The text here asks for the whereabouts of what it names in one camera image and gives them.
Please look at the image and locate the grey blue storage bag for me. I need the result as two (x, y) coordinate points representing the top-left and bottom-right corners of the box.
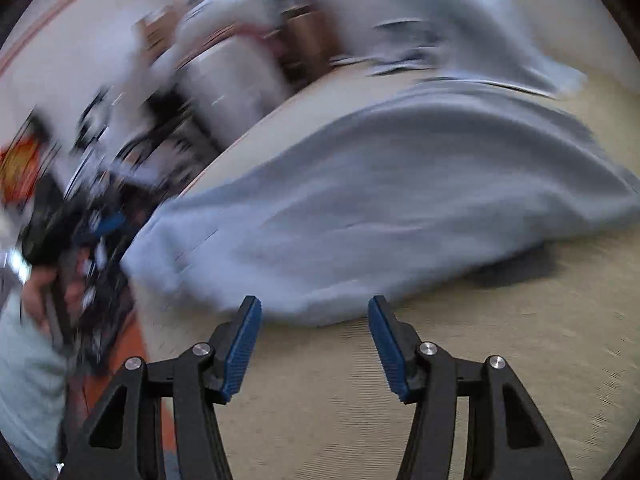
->
(396, 0), (587, 99)

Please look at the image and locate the white appliance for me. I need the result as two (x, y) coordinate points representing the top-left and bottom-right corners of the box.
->
(177, 36), (292, 152)

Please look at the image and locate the light blue sweater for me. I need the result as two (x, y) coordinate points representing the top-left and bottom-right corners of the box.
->
(122, 81), (639, 326)

